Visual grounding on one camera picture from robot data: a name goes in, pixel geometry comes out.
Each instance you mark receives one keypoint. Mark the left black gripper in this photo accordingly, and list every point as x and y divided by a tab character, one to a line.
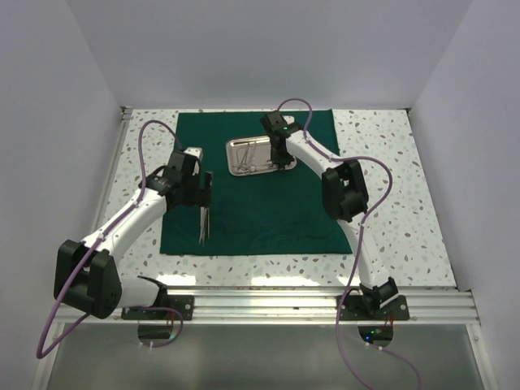
201	197

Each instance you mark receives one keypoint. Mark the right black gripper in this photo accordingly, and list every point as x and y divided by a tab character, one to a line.
278	160

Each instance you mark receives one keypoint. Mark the steel instrument tray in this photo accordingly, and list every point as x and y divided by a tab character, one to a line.
249	156

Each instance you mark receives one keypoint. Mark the dark green surgical cloth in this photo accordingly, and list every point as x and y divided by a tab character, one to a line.
275	213

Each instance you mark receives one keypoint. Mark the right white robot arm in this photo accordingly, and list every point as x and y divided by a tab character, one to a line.
345	199

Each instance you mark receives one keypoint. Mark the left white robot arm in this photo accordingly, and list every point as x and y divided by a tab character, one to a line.
87	276

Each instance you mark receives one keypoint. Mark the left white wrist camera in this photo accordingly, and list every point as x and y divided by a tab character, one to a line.
196	152

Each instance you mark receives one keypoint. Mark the aluminium left side rail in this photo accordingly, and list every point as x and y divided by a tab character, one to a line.
109	167

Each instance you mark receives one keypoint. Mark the aluminium rail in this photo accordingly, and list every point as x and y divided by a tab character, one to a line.
320	306
109	167

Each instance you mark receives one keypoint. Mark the aluminium front rail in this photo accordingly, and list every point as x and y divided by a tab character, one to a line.
320	306

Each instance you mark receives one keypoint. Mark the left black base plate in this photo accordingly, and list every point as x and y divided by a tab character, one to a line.
166	308

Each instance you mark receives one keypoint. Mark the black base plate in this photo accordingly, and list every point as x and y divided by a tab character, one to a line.
355	307
166	308

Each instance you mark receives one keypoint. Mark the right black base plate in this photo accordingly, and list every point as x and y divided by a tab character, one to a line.
355	307

